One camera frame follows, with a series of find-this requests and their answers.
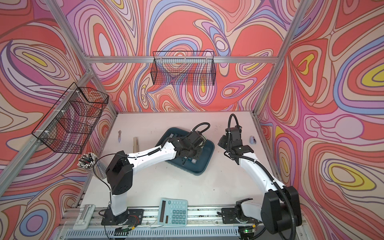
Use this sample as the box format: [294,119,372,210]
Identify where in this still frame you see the teal plastic storage box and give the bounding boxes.
[156,128,215,176]

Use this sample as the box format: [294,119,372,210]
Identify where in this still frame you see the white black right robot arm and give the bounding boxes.
[218,125,302,240]

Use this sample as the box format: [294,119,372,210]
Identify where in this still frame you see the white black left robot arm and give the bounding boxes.
[105,131,207,225]

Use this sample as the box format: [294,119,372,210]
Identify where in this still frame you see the beige pruning pliers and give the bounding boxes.
[133,137,139,153]

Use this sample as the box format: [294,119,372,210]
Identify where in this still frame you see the mint green calculator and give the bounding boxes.
[157,198,188,227]

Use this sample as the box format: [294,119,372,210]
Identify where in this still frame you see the small purple clip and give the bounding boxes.
[118,130,122,143]

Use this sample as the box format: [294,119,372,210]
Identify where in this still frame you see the bundle of pens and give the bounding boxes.
[77,153,99,170]

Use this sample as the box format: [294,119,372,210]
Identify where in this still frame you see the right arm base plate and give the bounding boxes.
[217,208,261,225]

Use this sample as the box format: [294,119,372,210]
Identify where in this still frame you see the back black wire basket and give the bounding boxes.
[151,50,217,86]

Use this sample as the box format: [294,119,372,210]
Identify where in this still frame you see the black wire basket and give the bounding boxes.
[32,83,109,154]
[151,50,217,86]

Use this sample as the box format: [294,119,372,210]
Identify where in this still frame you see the white vented cable duct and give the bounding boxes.
[58,226,240,240]

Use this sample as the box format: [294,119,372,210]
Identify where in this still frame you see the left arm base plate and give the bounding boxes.
[101,208,144,227]

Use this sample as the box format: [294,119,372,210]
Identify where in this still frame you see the left black wire basket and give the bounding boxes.
[32,83,109,154]

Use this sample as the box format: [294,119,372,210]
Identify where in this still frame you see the white plastic bracket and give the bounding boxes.
[73,204,96,231]

